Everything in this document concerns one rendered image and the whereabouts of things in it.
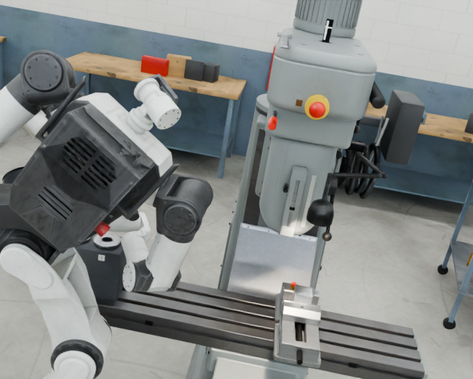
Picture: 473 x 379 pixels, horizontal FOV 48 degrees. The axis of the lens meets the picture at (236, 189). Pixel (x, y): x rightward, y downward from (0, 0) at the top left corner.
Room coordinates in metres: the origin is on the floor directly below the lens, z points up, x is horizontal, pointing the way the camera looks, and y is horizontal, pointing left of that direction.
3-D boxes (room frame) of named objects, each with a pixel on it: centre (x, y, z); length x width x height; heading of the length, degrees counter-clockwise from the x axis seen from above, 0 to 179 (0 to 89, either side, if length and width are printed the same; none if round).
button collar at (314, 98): (1.28, -0.16, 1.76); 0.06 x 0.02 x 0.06; 87
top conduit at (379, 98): (1.54, -0.32, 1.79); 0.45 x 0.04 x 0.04; 177
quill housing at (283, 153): (1.52, -0.18, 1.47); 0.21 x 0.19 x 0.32; 87
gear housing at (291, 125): (1.56, -0.18, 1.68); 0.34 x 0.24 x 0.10; 177
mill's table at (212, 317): (1.52, -0.11, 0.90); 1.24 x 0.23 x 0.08; 87
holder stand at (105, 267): (1.52, 0.45, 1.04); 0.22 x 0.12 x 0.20; 90
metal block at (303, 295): (1.51, -0.28, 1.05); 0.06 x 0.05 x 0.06; 89
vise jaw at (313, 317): (1.45, -0.28, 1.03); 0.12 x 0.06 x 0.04; 89
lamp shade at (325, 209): (1.31, -0.24, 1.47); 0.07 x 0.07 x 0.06
